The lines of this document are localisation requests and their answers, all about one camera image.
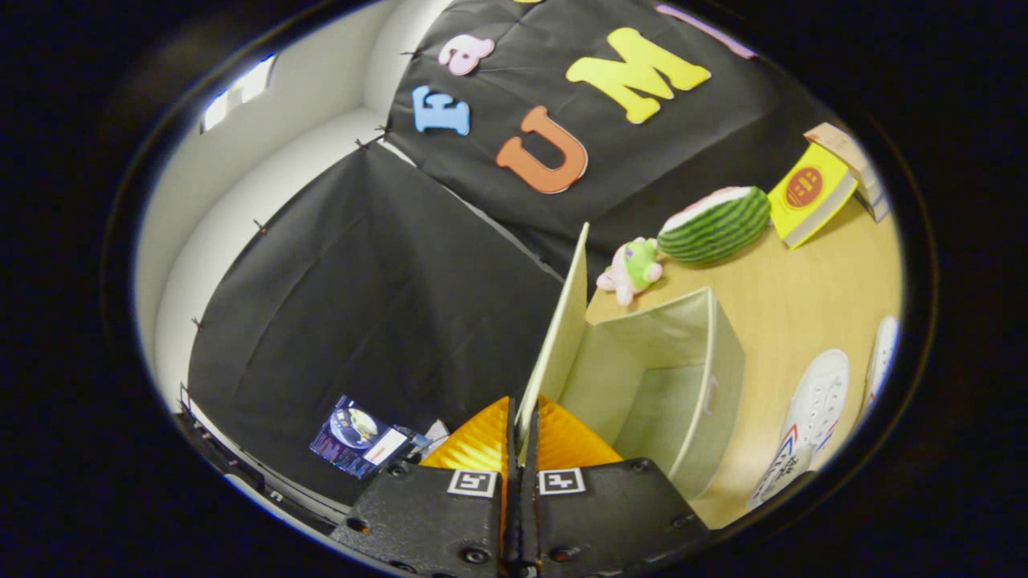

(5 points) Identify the yellow book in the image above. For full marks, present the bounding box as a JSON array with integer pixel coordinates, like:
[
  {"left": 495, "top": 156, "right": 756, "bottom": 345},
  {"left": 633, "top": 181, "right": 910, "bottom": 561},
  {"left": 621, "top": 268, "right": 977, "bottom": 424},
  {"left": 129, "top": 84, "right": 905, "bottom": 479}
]
[{"left": 767, "top": 140, "right": 859, "bottom": 250}]

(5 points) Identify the blue printed package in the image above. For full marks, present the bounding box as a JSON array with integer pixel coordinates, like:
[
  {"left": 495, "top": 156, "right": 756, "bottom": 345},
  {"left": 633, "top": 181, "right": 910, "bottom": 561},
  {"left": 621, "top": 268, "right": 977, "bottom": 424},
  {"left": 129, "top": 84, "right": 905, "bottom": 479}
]
[{"left": 309, "top": 395, "right": 426, "bottom": 481}]

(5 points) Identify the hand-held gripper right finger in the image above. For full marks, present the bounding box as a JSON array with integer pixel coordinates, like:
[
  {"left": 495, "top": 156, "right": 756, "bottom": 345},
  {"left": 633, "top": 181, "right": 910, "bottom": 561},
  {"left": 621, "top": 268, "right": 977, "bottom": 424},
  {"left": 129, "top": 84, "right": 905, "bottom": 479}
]
[{"left": 518, "top": 396, "right": 712, "bottom": 578}]

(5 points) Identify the white book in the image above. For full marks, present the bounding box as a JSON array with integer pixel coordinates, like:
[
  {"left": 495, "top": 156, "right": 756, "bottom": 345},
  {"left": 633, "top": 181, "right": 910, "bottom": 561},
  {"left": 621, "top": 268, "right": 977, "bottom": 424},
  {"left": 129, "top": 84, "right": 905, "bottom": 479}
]
[{"left": 855, "top": 170, "right": 888, "bottom": 211}]

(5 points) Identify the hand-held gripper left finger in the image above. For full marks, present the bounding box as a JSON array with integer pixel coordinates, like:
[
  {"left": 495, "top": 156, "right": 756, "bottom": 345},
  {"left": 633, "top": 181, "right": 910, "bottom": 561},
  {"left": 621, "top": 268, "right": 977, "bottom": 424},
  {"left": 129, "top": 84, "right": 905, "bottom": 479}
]
[{"left": 329, "top": 396, "right": 519, "bottom": 578}]

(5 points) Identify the beige fabric storage box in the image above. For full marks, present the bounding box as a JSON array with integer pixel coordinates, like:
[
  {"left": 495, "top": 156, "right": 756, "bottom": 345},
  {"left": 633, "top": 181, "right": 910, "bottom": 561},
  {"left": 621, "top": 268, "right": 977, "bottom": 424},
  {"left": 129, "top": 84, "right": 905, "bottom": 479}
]
[{"left": 514, "top": 222, "right": 746, "bottom": 500}]

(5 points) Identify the dark metal rail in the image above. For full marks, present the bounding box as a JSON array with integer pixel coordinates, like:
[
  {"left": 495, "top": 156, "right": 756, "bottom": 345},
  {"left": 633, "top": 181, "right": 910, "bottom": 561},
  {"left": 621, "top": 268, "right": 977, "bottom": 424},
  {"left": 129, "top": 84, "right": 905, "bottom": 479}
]
[{"left": 173, "top": 385, "right": 338, "bottom": 535}]

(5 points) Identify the tan book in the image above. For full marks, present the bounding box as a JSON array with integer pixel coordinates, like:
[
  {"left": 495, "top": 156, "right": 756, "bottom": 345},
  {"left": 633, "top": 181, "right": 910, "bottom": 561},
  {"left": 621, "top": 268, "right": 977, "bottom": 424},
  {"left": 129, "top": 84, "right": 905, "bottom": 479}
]
[{"left": 803, "top": 122, "right": 875, "bottom": 187}]

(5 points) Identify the white canvas shoe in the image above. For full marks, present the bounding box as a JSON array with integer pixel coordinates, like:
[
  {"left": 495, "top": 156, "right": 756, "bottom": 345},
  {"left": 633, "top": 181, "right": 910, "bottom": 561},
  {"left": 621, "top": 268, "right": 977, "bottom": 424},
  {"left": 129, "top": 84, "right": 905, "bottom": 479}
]
[
  {"left": 863, "top": 315, "right": 900, "bottom": 410},
  {"left": 745, "top": 348, "right": 851, "bottom": 511}
]

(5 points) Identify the pink and green plush toy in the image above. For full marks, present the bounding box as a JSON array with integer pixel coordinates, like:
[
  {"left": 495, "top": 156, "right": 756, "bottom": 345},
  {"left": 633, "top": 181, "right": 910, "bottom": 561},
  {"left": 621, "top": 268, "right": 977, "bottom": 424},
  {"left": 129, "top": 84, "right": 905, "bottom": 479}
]
[{"left": 596, "top": 237, "right": 664, "bottom": 307}]

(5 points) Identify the watermelon slice plush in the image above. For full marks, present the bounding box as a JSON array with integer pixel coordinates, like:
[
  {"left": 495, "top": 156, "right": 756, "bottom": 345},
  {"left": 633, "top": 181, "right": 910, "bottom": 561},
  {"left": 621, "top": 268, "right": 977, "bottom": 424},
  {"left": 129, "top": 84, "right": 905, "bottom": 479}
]
[{"left": 657, "top": 186, "right": 772, "bottom": 266}]

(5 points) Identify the ceiling light panel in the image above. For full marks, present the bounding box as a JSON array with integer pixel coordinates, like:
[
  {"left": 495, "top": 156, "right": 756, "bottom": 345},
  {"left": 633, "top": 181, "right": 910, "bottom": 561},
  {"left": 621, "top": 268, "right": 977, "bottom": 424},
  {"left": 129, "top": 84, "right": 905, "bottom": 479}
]
[{"left": 201, "top": 52, "right": 278, "bottom": 133}]

